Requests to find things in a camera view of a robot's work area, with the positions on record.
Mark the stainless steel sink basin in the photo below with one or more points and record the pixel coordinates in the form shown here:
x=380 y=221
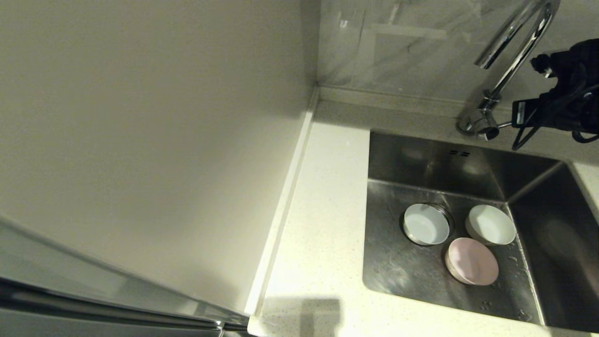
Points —
x=398 y=271

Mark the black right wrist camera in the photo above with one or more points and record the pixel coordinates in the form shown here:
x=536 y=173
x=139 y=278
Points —
x=519 y=113

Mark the white countertop upstand trim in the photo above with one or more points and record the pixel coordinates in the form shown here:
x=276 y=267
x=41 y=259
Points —
x=285 y=201

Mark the light blue bowl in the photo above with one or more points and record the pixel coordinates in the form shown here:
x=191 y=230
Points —
x=425 y=224

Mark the white ceramic bowl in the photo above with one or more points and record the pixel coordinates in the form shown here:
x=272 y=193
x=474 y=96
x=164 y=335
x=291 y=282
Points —
x=491 y=224

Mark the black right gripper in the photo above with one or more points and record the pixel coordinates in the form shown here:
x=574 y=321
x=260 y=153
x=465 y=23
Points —
x=568 y=93

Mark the chrome gooseneck faucet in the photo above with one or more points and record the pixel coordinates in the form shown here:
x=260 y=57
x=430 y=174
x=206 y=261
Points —
x=482 y=124

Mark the stainless steel appliance door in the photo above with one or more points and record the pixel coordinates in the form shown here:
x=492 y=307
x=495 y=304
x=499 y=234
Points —
x=70 y=299

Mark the pink bowl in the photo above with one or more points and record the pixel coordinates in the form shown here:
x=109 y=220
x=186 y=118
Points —
x=471 y=261

